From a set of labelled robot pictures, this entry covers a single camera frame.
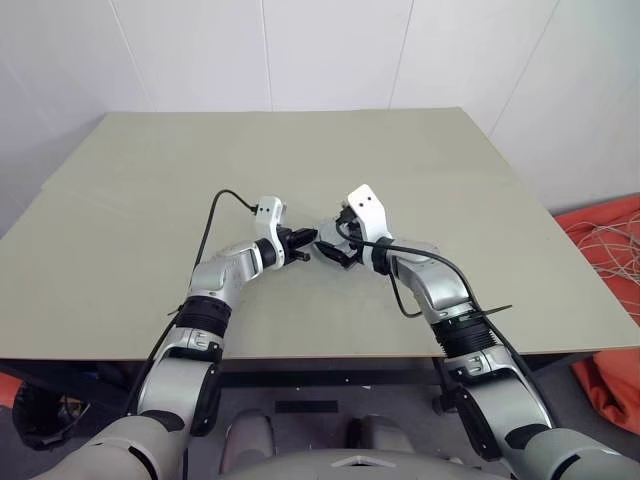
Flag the grey robot torso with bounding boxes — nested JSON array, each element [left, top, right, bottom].
[[189, 447, 506, 480]]

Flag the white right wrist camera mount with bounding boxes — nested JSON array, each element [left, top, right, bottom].
[[346, 183, 394, 252]]

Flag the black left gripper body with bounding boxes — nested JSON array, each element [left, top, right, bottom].
[[275, 225, 298, 270]]

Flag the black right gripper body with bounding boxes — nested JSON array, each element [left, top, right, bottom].
[[339, 205, 367, 264]]

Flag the orange cloth piece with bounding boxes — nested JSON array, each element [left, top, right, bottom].
[[0, 370, 27, 409]]

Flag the black table frame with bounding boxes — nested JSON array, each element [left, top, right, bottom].
[[0, 353, 596, 392]]

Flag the black bag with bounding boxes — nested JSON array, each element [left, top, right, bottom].
[[12, 363, 109, 452]]

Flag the orange bag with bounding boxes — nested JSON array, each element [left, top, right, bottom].
[[571, 348, 640, 427]]

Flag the tangled white cords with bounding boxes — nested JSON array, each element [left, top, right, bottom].
[[567, 208, 640, 287]]

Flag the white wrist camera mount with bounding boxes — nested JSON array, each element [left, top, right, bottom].
[[253, 195, 290, 247], [346, 183, 394, 252]]

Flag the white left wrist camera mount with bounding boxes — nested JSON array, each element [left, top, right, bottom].
[[253, 195, 290, 247]]

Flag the orange cloth with white cords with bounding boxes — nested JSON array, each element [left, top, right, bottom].
[[553, 193, 640, 324]]

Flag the grey rounded robot foot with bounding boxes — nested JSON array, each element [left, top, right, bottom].
[[347, 413, 414, 454], [219, 408, 276, 476]]

